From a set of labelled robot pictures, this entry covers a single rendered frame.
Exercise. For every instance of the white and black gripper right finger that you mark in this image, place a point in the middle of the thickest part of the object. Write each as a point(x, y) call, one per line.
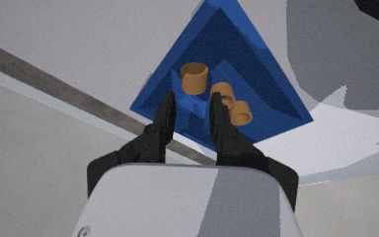
point(234, 150)

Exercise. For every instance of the blue crate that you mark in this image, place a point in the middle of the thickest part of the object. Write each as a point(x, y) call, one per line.
point(235, 54)

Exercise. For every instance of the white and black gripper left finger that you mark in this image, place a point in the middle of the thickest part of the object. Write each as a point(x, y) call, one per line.
point(150, 145)

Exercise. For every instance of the bronze bushing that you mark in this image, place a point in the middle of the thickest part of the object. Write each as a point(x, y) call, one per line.
point(240, 114)
point(194, 84)
point(225, 89)

